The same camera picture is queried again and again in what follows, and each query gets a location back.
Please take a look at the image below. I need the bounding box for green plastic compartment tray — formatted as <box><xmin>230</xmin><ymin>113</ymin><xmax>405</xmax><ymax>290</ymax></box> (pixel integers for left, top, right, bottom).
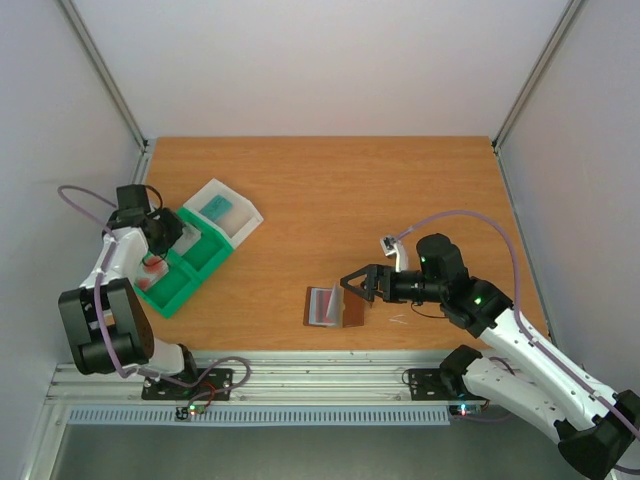
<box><xmin>134</xmin><ymin>207</ymin><xmax>233</xmax><ymax>318</ymax></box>

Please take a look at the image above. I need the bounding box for aluminium frame rail front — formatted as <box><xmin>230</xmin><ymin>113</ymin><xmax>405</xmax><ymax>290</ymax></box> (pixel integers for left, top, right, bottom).
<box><xmin>44</xmin><ymin>350</ymin><xmax>449</xmax><ymax>406</ymax></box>

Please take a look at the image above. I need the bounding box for white translucent plastic bin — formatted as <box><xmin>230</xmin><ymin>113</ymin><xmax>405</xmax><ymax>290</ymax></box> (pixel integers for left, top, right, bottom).
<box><xmin>183</xmin><ymin>179</ymin><xmax>264</xmax><ymax>249</ymax></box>

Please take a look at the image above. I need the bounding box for right aluminium corner post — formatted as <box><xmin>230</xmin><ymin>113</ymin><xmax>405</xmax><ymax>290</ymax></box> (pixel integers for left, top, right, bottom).
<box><xmin>490</xmin><ymin>0</ymin><xmax>589</xmax><ymax>154</ymax></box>

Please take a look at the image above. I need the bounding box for left controller board with leds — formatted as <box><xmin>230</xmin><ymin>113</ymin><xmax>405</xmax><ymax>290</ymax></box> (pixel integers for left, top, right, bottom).
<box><xmin>174</xmin><ymin>405</ymin><xmax>207</xmax><ymax>422</ymax></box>

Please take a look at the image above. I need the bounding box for red spotted card in tray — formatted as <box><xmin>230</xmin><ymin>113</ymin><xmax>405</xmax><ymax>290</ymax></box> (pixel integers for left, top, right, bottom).
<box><xmin>134</xmin><ymin>260</ymin><xmax>169</xmax><ymax>291</ymax></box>

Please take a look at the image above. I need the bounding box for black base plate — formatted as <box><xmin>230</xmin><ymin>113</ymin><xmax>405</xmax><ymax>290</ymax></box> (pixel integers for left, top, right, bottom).
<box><xmin>141</xmin><ymin>368</ymin><xmax>234</xmax><ymax>401</ymax></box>
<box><xmin>401</xmin><ymin>368</ymin><xmax>485</xmax><ymax>402</ymax></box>

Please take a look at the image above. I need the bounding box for teal card in bin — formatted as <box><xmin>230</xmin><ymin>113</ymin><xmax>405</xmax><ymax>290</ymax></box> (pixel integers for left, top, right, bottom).
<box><xmin>200</xmin><ymin>195</ymin><xmax>233</xmax><ymax>222</ymax></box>

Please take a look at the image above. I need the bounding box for right controller board with leds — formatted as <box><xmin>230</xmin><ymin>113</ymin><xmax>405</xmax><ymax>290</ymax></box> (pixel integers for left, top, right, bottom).
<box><xmin>449</xmin><ymin>402</ymin><xmax>489</xmax><ymax>417</ymax></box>

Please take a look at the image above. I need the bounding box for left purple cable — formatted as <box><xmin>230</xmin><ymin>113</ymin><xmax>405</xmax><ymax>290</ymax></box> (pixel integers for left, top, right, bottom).
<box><xmin>57</xmin><ymin>184</ymin><xmax>251</xmax><ymax>404</ymax></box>

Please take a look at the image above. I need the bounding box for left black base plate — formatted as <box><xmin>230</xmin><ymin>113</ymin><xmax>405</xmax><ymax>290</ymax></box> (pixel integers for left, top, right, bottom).
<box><xmin>141</xmin><ymin>368</ymin><xmax>234</xmax><ymax>401</ymax></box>

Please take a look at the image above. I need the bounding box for controller board with leds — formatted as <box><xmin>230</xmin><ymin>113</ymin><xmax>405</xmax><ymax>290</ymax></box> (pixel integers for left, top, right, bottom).
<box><xmin>174</xmin><ymin>405</ymin><xmax>207</xmax><ymax>422</ymax></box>
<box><xmin>449</xmin><ymin>402</ymin><xmax>489</xmax><ymax>417</ymax></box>

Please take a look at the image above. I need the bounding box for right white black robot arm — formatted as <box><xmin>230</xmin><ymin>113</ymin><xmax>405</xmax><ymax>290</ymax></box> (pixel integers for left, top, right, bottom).
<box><xmin>340</xmin><ymin>234</ymin><xmax>639</xmax><ymax>479</ymax></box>

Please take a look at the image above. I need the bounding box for aluminium corner post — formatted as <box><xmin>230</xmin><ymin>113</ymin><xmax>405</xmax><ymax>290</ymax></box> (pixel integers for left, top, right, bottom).
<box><xmin>56</xmin><ymin>0</ymin><xmax>148</xmax><ymax>153</ymax></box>
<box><xmin>490</xmin><ymin>0</ymin><xmax>589</xmax><ymax>154</ymax></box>

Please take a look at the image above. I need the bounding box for white patterned credit card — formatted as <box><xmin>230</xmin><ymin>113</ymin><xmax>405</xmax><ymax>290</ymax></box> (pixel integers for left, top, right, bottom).
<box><xmin>171</xmin><ymin>230</ymin><xmax>201</xmax><ymax>256</ymax></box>

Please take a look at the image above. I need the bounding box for grey slotted cable duct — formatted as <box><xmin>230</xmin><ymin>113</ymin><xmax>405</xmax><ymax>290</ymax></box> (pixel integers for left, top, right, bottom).
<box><xmin>67</xmin><ymin>405</ymin><xmax>450</xmax><ymax>428</ymax></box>

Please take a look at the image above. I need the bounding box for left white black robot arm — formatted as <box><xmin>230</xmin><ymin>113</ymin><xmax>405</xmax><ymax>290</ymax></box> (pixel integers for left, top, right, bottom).
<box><xmin>58</xmin><ymin>184</ymin><xmax>202</xmax><ymax>398</ymax></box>

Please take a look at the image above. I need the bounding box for left aluminium corner post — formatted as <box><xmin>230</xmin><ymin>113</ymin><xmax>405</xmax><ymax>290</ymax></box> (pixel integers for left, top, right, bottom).
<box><xmin>56</xmin><ymin>0</ymin><xmax>148</xmax><ymax>153</ymax></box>

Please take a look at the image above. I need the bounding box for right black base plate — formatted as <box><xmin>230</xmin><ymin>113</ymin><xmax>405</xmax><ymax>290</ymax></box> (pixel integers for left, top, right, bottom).
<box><xmin>401</xmin><ymin>368</ymin><xmax>485</xmax><ymax>402</ymax></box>

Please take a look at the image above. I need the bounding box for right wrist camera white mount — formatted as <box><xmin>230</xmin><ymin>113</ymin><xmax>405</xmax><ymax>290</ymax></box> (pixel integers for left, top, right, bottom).
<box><xmin>380</xmin><ymin>236</ymin><xmax>409</xmax><ymax>272</ymax></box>

